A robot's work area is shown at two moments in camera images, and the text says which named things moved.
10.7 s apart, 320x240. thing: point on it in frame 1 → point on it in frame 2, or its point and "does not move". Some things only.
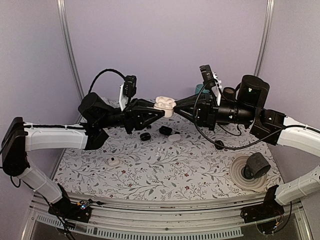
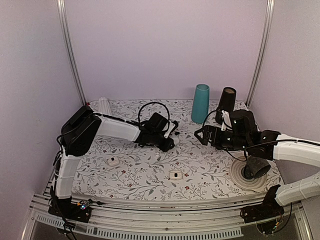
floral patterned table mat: x=173 y=157 does not move
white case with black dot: x=113 y=161 does not move
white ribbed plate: x=253 y=185 does not move
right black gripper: x=206 y=111 → x=208 y=129
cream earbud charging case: x=166 y=104 → x=175 y=175
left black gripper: x=133 y=116 → x=167 y=147
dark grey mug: x=256 y=166 does not move
